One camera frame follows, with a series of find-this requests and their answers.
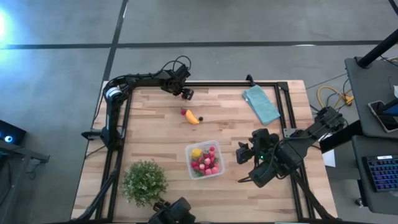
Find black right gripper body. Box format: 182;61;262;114
248;135;280;163

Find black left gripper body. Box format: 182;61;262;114
160;70;189;96

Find yellow banana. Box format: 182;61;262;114
185;109;201;126

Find clear plastic tupperware container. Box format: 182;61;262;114
184;139;226;181

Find teal folded cloth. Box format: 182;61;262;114
241;84;281;126

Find white paper sheet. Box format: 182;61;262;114
322;149;336;168

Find black desk base bar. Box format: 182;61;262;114
319;120;363;154

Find grey desk with keyboard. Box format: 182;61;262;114
351;135;398;215

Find green potted plant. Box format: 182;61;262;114
120;159;169;208

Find grey desk with pole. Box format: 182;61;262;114
345;57;398;139

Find backlit black keyboard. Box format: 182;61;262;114
362;154;398;193

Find black smartphone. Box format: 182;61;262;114
368;100;397;133

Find black monitor pole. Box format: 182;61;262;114
356;29;398;68

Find black device blue light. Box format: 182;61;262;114
0;119;27;146

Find dark grey side table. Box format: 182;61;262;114
0;139;50;224

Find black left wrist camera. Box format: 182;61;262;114
173;64;192;82

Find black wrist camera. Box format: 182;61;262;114
173;64;192;82
252;128;272;146

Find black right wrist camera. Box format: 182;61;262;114
252;128;272;146

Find black aluminium table frame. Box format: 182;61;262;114
76;74;338;223

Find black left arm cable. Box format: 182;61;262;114
161;55;192;73

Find black camera device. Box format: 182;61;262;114
148;197;197;224

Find yellow floor cable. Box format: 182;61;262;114
317;86;354;106

